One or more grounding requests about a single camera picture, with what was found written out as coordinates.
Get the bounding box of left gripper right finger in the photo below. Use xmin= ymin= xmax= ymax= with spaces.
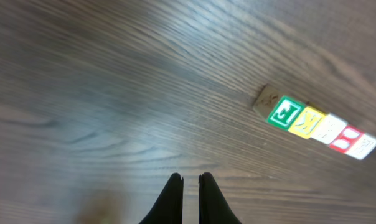
xmin=199 ymin=172 xmax=241 ymax=224

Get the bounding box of white block green side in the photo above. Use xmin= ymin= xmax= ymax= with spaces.
xmin=311 ymin=113 xmax=348 ymax=144

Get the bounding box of green letter block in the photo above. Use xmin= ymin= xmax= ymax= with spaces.
xmin=253 ymin=85 xmax=306 ymax=131

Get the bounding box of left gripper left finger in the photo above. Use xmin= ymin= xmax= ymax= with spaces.
xmin=139 ymin=173 xmax=184 ymax=224

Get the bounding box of yellow block letter B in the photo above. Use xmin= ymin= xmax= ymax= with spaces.
xmin=288 ymin=106 xmax=326 ymax=139

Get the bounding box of white block with blue side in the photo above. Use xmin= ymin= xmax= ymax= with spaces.
xmin=345 ymin=133 xmax=376 ymax=160

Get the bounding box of red block letter I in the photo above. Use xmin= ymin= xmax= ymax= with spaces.
xmin=328 ymin=125 xmax=364 ymax=154

